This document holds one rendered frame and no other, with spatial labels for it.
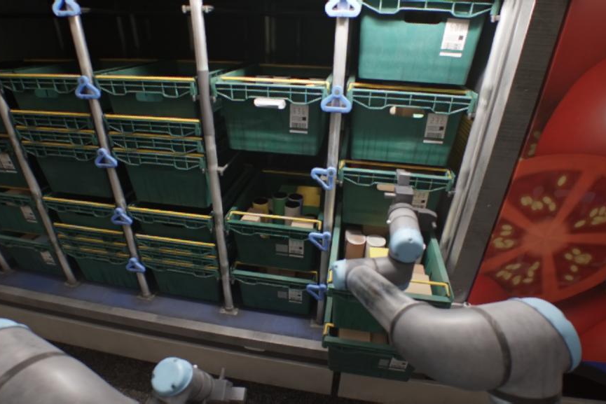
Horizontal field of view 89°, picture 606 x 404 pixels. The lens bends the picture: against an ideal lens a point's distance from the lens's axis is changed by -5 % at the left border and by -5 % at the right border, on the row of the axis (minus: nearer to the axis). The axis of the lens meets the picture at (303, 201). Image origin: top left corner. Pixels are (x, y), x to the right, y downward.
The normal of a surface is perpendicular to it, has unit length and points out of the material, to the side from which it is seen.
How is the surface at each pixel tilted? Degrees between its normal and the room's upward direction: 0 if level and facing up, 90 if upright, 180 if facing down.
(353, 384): 90
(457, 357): 59
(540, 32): 90
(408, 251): 90
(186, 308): 0
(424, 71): 94
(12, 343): 25
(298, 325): 0
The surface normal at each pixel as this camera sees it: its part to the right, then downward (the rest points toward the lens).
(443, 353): -0.66, -0.13
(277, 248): -0.16, 0.54
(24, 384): 0.20, -0.81
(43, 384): 0.40, -0.81
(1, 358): 0.06, -0.91
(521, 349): 0.15, -0.26
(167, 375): -0.14, -0.62
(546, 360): 0.17, 0.00
